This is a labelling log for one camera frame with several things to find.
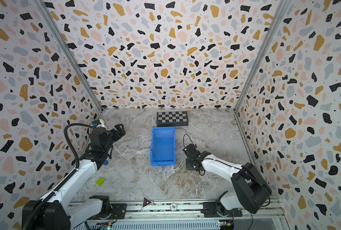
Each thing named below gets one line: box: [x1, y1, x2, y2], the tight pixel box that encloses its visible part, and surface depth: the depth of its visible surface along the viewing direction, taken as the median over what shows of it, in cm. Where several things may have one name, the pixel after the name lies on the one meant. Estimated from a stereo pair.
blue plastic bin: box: [150, 126, 177, 167], surface depth 100 cm
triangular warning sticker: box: [141, 195, 153, 210], surface depth 78 cm
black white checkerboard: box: [156, 110, 189, 127], surface depth 115 cm
